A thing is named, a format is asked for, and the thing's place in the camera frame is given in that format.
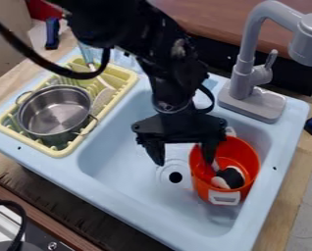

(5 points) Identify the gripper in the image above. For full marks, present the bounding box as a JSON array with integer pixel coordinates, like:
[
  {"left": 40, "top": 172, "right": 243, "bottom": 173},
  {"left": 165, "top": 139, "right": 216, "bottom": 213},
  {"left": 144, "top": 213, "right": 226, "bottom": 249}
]
[{"left": 130, "top": 112, "right": 230, "bottom": 169}]

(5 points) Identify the red pot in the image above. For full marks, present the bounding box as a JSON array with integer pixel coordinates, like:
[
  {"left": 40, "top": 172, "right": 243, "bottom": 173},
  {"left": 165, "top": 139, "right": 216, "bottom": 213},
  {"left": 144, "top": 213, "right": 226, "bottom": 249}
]
[{"left": 187, "top": 126, "right": 263, "bottom": 207}]

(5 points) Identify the silver pot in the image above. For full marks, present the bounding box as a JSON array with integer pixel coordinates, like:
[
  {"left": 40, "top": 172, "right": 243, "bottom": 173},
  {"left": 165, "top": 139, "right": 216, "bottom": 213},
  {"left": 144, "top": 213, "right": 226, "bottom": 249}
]
[{"left": 14, "top": 84, "right": 100, "bottom": 139}]

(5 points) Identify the black and white toy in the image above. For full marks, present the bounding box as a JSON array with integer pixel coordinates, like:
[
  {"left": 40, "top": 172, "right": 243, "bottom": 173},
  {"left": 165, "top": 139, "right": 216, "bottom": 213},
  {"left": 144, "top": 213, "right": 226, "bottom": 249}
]
[{"left": 209, "top": 165, "right": 248, "bottom": 191}]

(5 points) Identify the light blue toy sink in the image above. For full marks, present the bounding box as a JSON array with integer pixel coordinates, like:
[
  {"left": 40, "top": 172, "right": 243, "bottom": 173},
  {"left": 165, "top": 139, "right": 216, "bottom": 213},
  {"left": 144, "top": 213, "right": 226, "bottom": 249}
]
[{"left": 0, "top": 45, "right": 312, "bottom": 251}]

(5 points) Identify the yellow dish rack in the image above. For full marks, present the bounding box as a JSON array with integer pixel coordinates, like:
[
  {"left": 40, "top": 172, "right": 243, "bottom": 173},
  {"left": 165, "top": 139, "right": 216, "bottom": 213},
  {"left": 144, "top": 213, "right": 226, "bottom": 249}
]
[{"left": 0, "top": 55, "right": 140, "bottom": 159}]

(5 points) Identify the grey tap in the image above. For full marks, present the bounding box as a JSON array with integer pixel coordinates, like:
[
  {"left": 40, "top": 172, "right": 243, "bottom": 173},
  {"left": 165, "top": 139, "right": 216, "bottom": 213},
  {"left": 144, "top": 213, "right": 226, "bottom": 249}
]
[{"left": 216, "top": 0, "right": 312, "bottom": 125}]

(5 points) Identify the teal tool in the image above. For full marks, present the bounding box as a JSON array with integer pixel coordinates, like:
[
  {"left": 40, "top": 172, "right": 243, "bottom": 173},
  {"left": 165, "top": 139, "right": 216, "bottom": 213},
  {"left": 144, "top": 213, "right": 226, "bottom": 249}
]
[{"left": 77, "top": 41, "right": 104, "bottom": 74}]

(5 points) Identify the black cable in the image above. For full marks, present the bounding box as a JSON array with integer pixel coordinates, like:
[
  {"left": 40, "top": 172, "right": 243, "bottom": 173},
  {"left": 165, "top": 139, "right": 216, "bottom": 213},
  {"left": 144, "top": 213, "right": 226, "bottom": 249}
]
[
  {"left": 0, "top": 11, "right": 113, "bottom": 80},
  {"left": 0, "top": 199, "right": 29, "bottom": 251}
]

